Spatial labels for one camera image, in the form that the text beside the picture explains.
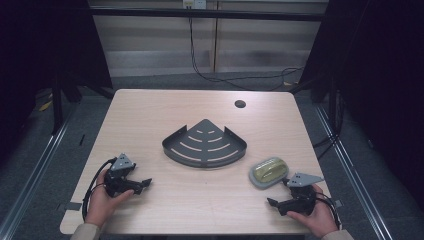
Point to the yellow tape strip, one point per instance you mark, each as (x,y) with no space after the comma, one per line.
(45,105)

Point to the black horizontal frame bar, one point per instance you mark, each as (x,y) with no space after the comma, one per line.
(206,14)

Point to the black table grommet hole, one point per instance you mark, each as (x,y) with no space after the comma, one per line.
(240,103)

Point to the aluminium floor rail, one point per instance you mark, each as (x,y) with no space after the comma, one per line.
(31,180)
(353,180)

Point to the white wall power outlet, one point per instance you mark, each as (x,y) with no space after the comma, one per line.
(194,3)

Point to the black curtain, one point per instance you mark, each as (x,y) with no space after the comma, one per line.
(43,46)
(380,83)

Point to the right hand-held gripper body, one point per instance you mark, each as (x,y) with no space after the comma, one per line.
(301,196)

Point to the person's right hand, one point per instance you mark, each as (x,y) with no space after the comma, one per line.
(316,216)

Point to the yellow soap bar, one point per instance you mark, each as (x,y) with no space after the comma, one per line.
(270,170)

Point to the dark grey corner shelf rack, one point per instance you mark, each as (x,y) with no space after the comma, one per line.
(204,146)

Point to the person's left hand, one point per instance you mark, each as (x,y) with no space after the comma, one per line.
(101,203)

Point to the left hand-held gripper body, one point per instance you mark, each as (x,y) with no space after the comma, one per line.
(117,176)

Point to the black metal stand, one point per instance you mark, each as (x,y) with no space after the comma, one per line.
(57,106)
(332,110)

